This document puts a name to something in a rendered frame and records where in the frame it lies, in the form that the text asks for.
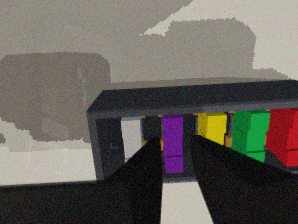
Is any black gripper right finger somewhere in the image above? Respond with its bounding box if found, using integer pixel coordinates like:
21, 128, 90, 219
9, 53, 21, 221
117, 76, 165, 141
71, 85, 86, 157
191, 135, 298, 224

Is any dark grey fuse block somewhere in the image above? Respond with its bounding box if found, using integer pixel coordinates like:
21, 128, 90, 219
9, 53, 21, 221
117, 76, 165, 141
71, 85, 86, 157
86, 80, 298, 184

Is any yellow fuse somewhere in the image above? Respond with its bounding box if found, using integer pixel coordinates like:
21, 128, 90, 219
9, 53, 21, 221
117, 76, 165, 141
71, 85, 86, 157
198, 112, 227, 145

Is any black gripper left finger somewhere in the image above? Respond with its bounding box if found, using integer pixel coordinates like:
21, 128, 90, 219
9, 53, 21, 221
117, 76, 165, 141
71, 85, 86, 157
0, 137, 163, 224

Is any purple fuse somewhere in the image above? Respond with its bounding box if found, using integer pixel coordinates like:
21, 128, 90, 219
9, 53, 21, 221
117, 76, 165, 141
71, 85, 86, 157
162, 114, 184, 173

